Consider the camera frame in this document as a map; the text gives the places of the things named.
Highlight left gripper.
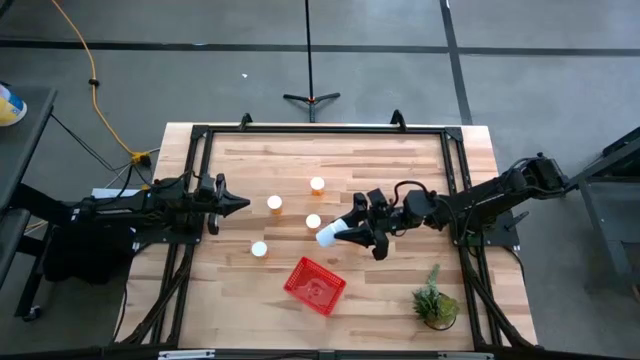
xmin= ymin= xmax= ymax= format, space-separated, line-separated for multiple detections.
xmin=197 ymin=173 xmax=250 ymax=235

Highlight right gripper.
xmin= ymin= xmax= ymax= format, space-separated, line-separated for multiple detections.
xmin=333 ymin=188 xmax=407 ymax=261

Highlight red slotted plastic basket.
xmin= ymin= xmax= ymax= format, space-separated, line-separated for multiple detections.
xmin=283 ymin=256 xmax=347 ymax=317

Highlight green potted plant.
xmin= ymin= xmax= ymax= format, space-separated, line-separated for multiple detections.
xmin=412 ymin=263 xmax=461 ymax=332

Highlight white flat box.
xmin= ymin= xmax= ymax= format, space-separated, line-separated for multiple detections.
xmin=90 ymin=187 xmax=142 ymax=201

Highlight black bag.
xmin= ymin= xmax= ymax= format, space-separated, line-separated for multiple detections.
xmin=42 ymin=227 xmax=137 ymax=287

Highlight black tripod stand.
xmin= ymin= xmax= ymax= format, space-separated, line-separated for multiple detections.
xmin=282 ymin=0 xmax=342 ymax=124

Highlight dark side table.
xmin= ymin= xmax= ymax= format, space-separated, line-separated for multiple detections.
xmin=0 ymin=84 xmax=59 ymax=321

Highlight yellow blue wipes container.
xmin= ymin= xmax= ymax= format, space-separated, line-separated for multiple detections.
xmin=0 ymin=83 xmax=29 ymax=128

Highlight dark metal cart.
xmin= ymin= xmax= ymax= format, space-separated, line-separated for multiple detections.
xmin=567 ymin=127 xmax=640 ymax=296

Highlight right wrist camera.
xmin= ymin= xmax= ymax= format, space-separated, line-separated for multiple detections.
xmin=367 ymin=187 xmax=389 ymax=209

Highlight black metal table frame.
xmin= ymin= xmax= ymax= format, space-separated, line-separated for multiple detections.
xmin=117 ymin=108 xmax=540 ymax=354

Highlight black floor cable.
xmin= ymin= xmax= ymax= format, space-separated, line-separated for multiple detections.
xmin=49 ymin=113 xmax=151 ymax=187

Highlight yellow extension cable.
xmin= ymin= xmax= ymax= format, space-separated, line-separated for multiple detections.
xmin=49 ymin=0 xmax=152 ymax=169

